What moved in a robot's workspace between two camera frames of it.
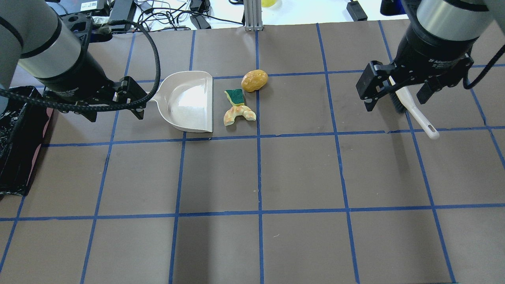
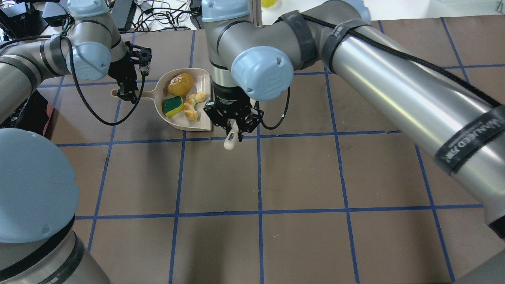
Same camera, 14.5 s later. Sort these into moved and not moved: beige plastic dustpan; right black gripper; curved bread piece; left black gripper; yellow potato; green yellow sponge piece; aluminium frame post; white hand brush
Moved: left black gripper; green yellow sponge piece; right black gripper; white hand brush; yellow potato; curved bread piece
Not moved: beige plastic dustpan; aluminium frame post
